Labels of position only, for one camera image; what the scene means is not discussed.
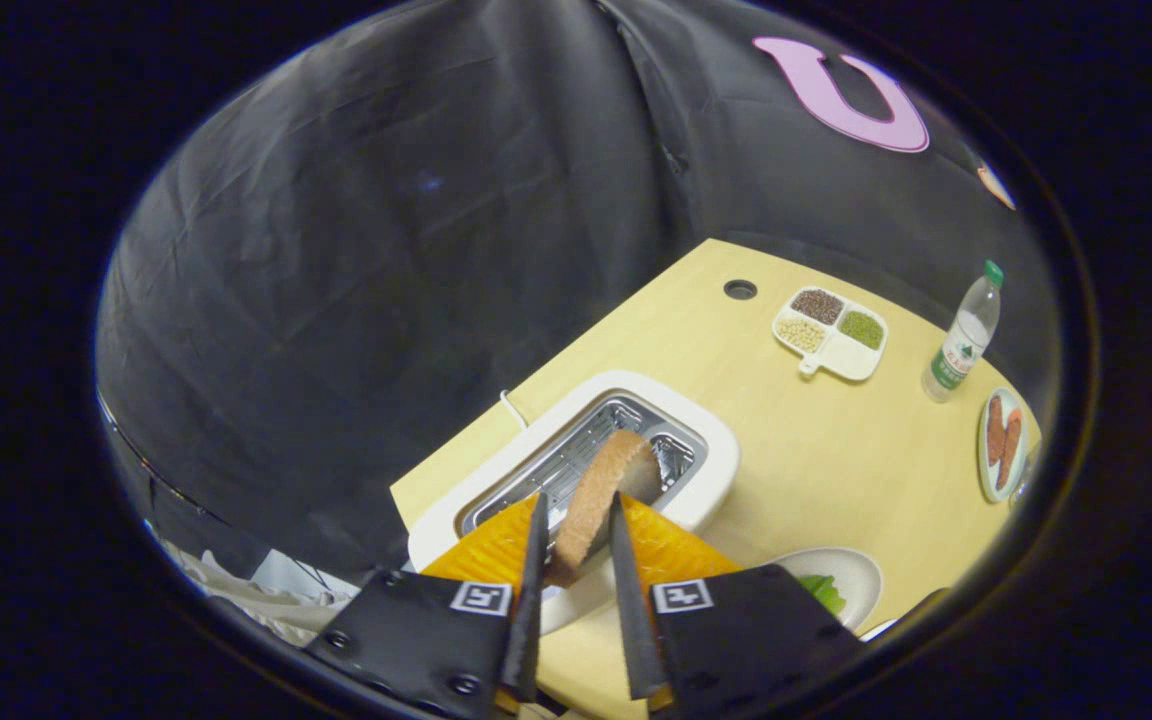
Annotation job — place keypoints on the pale blue oval plate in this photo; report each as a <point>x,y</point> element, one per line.
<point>983,470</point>

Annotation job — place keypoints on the brown meat patty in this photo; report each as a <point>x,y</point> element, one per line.
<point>994,430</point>
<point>1010,450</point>

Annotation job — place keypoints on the white toaster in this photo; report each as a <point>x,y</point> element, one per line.
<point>716,450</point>

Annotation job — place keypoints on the cream round plate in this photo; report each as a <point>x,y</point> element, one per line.
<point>851,570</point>

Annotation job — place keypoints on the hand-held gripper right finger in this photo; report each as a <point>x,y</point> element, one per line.
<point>631,620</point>

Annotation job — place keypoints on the plain bread slice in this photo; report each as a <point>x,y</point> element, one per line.
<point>596,490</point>

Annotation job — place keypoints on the green lettuce leaf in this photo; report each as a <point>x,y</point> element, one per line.
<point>824,595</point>

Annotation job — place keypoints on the person's beige clothing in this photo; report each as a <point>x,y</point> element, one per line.
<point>236,590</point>

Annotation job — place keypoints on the white divided grain tray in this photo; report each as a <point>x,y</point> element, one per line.
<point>841,355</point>

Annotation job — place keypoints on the clear water bottle green cap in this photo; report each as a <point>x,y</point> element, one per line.
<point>961,345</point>

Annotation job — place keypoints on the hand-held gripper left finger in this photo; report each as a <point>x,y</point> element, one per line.
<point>534,600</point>

